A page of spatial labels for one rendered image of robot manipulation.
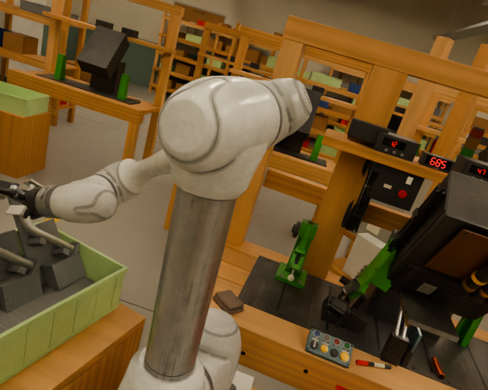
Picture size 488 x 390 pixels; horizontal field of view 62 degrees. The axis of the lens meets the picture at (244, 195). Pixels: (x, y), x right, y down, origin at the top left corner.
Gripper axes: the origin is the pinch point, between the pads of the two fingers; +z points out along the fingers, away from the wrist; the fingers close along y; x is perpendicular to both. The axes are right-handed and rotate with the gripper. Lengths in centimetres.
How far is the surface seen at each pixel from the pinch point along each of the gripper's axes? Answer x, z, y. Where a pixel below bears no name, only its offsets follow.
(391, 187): -56, -103, -74
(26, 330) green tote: 30.8, -17.9, -15.8
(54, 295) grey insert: 16.4, -2.2, -34.1
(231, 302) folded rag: 2, -53, -62
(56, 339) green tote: 29.7, -14.5, -30.7
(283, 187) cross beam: -63, -54, -85
